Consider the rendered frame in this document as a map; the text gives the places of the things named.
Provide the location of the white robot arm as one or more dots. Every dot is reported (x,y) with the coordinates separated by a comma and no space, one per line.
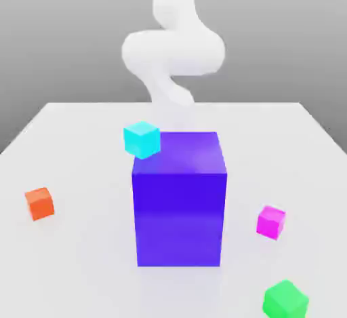
(173,49)

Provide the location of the small cyan cube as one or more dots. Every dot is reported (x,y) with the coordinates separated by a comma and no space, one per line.
(141,141)

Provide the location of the small magenta cube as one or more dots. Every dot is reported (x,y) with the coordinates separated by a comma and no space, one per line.
(269,223)

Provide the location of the small orange cube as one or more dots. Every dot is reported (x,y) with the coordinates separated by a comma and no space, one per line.
(40,205)

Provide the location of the small green cube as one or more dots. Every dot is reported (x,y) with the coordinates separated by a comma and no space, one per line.
(284,300)

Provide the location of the large purple box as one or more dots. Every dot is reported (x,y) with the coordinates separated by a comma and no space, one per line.
(179,215)

